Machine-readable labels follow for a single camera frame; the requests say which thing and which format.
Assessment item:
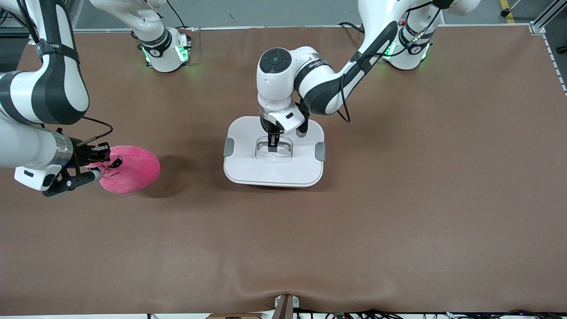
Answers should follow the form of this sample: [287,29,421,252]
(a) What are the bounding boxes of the white plastic box lid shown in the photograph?
[223,116,326,187]

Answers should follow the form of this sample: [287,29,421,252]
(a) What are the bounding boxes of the pink plush toy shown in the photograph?
[86,145,161,195]

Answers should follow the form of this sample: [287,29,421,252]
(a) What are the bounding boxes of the pink plastic storage box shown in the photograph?
[241,183,313,189]

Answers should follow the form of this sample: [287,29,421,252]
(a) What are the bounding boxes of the brown leather table mat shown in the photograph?
[0,24,567,316]

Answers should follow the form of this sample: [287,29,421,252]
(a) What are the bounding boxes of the white table edge trim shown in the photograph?
[73,25,532,32]

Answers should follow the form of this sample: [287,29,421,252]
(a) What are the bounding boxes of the grey stand leg black foot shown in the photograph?
[500,0,522,17]

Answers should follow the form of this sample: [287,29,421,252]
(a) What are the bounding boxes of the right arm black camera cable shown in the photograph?
[78,116,114,147]

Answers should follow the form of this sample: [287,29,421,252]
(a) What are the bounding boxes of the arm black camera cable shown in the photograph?
[336,4,443,124]
[78,116,114,147]

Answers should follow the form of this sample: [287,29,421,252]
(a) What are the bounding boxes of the left black camera bracket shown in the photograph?
[296,100,311,131]

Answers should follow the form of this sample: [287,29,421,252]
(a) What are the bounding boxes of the black camera bracket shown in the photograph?
[43,172,93,197]
[296,100,311,131]

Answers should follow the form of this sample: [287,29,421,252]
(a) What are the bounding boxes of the right black camera bracket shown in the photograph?
[43,172,93,197]

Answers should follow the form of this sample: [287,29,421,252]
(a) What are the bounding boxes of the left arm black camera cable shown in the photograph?
[336,4,443,124]

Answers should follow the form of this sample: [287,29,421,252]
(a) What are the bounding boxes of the aluminium frame profile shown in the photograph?
[529,0,567,35]

